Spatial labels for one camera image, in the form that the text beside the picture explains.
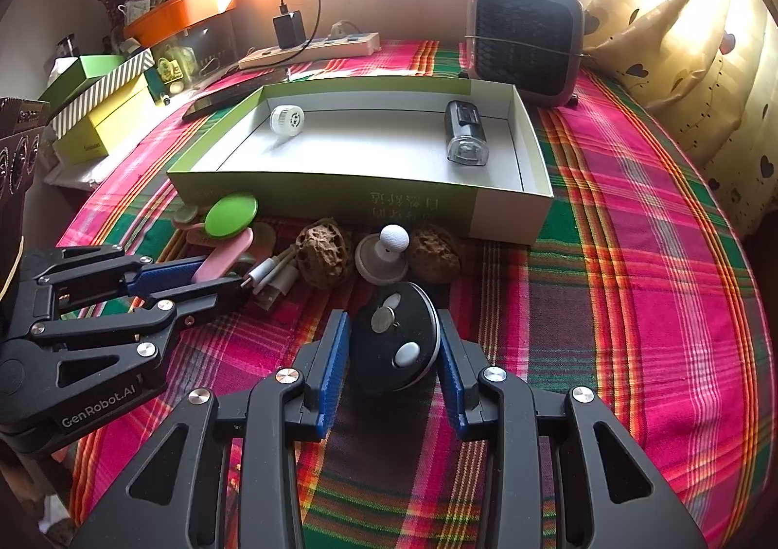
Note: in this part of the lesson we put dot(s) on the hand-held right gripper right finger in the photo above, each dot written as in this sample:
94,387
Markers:
453,385

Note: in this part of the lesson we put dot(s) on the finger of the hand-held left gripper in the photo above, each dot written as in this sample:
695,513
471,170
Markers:
164,275
200,303

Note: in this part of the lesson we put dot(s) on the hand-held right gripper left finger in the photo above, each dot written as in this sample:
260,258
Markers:
331,370

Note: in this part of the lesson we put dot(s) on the black round device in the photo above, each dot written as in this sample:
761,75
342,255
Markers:
377,363

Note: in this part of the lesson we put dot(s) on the pink contact lens case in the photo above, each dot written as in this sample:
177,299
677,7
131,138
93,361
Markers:
222,260

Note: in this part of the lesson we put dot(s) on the brown walnut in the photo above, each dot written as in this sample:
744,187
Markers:
434,257
322,257

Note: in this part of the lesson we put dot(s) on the green and white cardboard box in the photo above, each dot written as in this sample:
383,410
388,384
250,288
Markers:
364,151

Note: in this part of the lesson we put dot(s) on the white ball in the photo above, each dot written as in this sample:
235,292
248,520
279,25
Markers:
383,266

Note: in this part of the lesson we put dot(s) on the white plastic sheet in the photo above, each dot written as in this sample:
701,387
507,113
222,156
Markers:
67,175

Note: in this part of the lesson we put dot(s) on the yellow-green box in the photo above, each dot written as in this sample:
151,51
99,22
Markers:
103,129

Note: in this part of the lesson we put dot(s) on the plaid tablecloth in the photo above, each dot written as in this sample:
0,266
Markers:
608,281

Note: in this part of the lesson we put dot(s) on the dark box with round holes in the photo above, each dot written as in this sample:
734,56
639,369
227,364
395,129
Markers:
18,154

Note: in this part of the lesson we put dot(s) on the black remote control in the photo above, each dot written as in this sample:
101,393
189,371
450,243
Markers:
231,96

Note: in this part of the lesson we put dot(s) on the white ribbed cylinder cap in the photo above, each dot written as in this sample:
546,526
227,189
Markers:
285,120

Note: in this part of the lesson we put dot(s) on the green open box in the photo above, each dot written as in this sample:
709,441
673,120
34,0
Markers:
91,69

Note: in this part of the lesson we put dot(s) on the clear glass tank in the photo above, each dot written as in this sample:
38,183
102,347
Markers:
200,50

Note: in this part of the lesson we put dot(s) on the black bike light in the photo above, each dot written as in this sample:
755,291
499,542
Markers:
465,129

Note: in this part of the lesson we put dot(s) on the orange tray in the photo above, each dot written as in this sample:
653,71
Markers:
182,14

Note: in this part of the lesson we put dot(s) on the black charger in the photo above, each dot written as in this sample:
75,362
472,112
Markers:
287,29

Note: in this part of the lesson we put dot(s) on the white power strip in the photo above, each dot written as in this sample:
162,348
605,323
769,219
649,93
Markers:
331,47

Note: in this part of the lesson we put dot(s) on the white plug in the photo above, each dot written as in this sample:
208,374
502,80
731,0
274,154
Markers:
343,30

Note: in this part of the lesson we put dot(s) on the grey space heater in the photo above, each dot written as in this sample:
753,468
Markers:
523,38

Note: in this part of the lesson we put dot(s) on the cream heart print curtain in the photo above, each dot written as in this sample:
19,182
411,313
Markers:
693,69

